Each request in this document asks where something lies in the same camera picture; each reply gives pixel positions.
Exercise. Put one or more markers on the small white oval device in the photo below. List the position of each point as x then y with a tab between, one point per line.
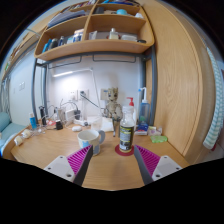
76	128

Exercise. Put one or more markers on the small black box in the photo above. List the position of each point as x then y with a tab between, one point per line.
59	125

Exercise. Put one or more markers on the blue spray bottle white nozzle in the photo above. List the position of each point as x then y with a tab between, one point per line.
144	111

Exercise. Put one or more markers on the flat round red coaster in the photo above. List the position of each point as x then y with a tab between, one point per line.
117	150

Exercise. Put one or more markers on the wooden tree creature figurine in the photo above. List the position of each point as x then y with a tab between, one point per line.
113	106

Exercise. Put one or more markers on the white lotion bottle red pump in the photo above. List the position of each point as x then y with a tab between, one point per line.
130	101

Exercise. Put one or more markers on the wooden shelf unit with items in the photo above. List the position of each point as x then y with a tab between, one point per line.
100	45

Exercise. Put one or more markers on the white power strip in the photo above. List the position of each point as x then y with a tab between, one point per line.
81	122

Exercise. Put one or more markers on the striped hanging towel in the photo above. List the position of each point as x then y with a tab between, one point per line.
215	106

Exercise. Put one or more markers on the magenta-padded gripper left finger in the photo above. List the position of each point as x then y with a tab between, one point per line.
60	166

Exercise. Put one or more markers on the pink wet wipes packet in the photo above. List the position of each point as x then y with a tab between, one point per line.
155	131

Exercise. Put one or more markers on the teal seat cushion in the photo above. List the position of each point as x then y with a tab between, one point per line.
8	128

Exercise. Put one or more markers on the green sponge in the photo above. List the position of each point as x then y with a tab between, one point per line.
158	139

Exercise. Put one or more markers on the clear bottle with dark label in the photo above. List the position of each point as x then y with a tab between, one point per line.
127	133

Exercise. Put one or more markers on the white tissue pack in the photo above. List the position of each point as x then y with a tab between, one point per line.
107	124

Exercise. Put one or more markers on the black electric shaver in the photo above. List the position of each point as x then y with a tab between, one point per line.
42	116

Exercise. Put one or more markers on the white wall socket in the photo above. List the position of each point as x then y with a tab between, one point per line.
80	95

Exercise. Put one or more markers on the blue tube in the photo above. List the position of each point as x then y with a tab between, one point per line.
32	121

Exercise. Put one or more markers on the white mug with blue map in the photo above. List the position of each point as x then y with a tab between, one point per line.
88	136

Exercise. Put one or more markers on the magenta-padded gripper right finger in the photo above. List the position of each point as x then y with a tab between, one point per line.
166	166

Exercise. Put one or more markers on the white charger block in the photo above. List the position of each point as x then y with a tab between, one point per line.
70	115

